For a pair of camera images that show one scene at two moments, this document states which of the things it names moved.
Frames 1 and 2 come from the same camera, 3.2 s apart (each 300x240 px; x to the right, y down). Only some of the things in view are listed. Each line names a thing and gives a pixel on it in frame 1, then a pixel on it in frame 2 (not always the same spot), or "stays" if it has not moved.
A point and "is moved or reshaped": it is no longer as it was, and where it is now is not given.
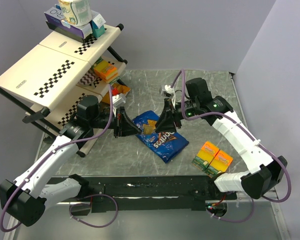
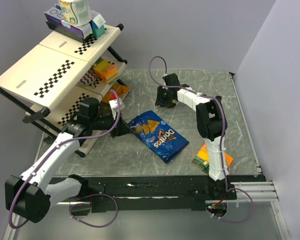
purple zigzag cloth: [88, 78] stays
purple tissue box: [52, 16] stays
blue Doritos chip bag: [167, 145] stays
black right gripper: [165, 123] → [160, 100]
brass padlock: [148, 130] is moved or reshaped
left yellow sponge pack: [205, 155] stays
